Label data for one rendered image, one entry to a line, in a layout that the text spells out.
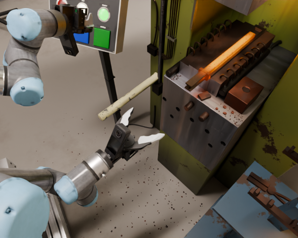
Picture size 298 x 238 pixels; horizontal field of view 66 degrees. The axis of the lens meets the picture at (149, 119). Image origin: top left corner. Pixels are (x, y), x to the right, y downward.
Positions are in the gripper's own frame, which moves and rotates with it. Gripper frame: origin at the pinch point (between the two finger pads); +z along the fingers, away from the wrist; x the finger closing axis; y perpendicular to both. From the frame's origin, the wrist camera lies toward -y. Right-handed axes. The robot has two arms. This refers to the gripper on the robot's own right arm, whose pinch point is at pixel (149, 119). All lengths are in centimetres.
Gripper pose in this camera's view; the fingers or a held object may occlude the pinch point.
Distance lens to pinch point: 76.8
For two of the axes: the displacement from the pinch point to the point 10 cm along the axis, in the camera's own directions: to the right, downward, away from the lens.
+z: 7.1, -5.8, 3.9
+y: 0.0, 5.6, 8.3
